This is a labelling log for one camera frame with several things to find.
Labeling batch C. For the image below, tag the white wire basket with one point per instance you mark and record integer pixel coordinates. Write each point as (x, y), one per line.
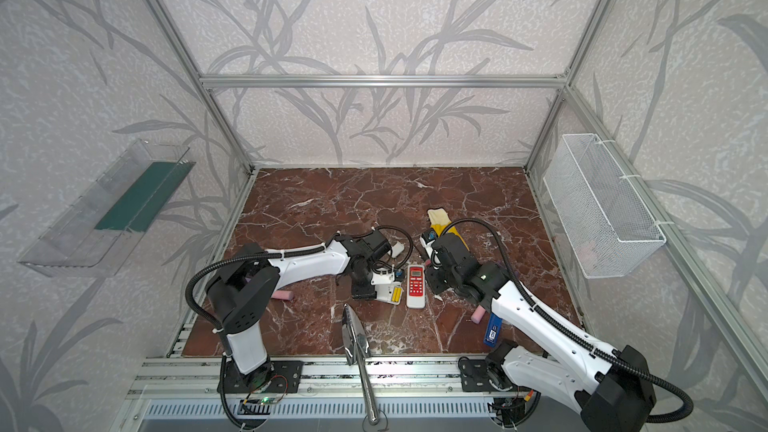
(609, 227)

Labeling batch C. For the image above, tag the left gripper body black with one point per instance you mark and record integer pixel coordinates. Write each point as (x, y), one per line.
(364, 279)

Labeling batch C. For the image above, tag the pink cylinder left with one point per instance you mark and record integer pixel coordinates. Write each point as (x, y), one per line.
(283, 295)

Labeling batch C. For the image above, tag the metal camera pole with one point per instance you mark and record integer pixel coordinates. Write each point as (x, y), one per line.
(357, 350)

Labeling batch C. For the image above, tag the blue lighter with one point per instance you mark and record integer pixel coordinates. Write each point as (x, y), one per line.
(493, 331)

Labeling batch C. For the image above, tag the pink cylinder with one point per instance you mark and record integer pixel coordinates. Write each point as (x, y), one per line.
(478, 315)
(283, 295)

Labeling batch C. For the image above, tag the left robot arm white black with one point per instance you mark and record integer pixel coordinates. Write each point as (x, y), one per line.
(233, 294)

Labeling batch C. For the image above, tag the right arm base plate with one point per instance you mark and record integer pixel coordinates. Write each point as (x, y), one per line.
(474, 378)

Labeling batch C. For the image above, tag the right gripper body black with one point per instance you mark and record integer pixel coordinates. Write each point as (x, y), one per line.
(442, 246)

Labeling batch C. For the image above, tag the pink cylinder right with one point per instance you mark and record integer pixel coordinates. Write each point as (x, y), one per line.
(478, 315)

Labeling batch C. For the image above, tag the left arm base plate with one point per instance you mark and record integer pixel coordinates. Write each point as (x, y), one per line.
(282, 376)

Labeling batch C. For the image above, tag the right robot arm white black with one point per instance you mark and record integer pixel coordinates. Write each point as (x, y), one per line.
(610, 389)

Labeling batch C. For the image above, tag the yellow work glove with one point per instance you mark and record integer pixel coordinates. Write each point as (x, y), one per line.
(439, 220)

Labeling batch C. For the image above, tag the clear plastic wall shelf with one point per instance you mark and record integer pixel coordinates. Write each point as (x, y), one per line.
(95, 236)

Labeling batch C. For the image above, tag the red white remote control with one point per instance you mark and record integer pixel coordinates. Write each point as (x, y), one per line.
(415, 287)

